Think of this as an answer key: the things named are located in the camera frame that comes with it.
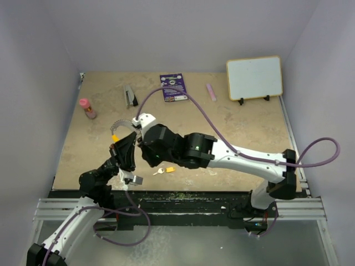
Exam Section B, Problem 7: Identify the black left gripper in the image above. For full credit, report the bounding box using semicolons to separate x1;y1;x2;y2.
98;131;136;183

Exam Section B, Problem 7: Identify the key with yellow tag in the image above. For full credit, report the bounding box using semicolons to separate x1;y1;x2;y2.
153;167;176;176

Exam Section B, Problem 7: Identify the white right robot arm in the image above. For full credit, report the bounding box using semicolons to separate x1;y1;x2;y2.
139;124;297;217

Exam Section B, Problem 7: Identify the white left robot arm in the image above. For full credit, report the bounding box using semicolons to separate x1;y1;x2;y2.
26;131;143;265

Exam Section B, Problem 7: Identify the grey black stapler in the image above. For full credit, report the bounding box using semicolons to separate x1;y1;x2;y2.
123;85;138;108

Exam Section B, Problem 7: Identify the pink capped small bottle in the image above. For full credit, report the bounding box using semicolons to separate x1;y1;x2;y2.
79;98;97;119

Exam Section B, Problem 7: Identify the purple printed card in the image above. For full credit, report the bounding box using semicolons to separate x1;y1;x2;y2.
159;73;188;103

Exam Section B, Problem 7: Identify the pink eraser stick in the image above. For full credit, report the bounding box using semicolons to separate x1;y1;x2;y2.
206;84;217;102

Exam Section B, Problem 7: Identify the small whiteboard on stand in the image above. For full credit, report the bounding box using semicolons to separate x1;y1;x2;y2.
226;55;283;105

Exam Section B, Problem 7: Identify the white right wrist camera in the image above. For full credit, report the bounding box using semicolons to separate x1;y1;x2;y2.
132;113;157;131

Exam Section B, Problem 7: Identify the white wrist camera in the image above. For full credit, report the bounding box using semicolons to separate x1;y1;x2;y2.
119;169;143;186
132;113;157;131

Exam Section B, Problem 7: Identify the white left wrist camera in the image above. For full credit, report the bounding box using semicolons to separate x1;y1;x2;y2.
119;169;143;186

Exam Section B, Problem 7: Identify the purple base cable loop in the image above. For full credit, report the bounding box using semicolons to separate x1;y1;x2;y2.
93;204;152;246

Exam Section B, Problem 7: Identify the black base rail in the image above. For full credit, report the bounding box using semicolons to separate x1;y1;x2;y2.
49;189;281;232

